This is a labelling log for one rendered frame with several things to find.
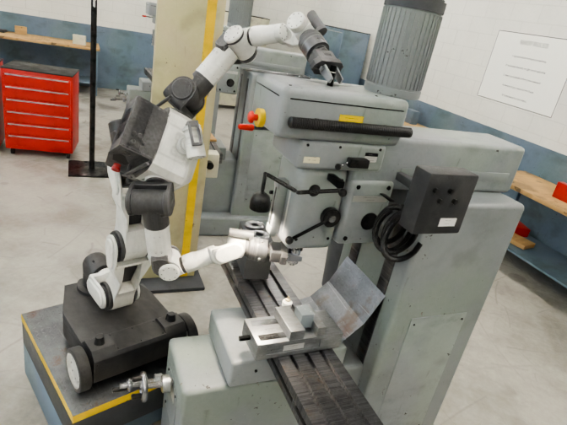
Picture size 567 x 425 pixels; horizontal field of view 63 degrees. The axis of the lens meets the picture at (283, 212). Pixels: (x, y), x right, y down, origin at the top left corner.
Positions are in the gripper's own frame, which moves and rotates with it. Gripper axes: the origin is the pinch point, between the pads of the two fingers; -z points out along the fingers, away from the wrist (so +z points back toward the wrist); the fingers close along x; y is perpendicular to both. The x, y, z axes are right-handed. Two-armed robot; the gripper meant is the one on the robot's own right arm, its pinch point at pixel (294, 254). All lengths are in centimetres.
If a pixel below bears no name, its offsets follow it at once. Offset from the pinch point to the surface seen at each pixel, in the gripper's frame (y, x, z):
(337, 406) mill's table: 29, -46, -17
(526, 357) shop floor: 121, 113, -218
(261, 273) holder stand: 24.7, 23.3, 8.6
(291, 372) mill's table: 27.7, -34.1, -2.2
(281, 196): -25.2, -5.5, 10.0
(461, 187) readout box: -45, -24, -44
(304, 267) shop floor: 123, 207, -50
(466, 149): -51, 8, -57
